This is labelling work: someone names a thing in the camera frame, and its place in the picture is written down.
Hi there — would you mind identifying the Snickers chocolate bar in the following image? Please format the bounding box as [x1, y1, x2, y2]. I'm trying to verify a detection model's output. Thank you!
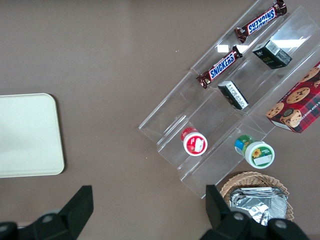
[196, 45, 244, 90]
[234, 0, 288, 44]

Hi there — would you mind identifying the red tartan cookie box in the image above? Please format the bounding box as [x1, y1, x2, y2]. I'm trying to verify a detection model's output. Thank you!
[265, 61, 320, 135]

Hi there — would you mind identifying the green lidded snack jar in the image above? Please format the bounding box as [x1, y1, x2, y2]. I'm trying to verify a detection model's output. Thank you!
[234, 134, 276, 169]

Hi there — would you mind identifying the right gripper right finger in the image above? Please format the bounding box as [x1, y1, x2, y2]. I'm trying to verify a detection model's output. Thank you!
[202, 184, 311, 240]

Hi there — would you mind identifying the aluminium foil tray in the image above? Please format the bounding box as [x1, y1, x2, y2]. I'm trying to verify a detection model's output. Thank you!
[229, 186, 289, 227]

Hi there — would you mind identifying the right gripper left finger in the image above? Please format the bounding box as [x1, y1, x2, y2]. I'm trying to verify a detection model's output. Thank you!
[0, 184, 95, 240]

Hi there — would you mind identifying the cream plastic serving tray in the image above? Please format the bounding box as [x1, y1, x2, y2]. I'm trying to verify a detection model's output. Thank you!
[0, 93, 65, 179]

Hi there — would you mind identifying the light wicker basket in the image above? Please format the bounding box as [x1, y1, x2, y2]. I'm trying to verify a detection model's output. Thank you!
[219, 171, 295, 223]

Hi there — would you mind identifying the red lidded snack jar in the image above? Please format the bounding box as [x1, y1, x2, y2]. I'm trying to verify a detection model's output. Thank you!
[180, 126, 209, 157]

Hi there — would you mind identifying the clear acrylic stepped display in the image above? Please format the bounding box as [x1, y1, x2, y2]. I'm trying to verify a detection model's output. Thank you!
[138, 0, 320, 200]

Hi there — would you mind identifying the small dark green carton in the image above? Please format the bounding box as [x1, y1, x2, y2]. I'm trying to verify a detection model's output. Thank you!
[251, 39, 293, 70]
[217, 80, 250, 111]

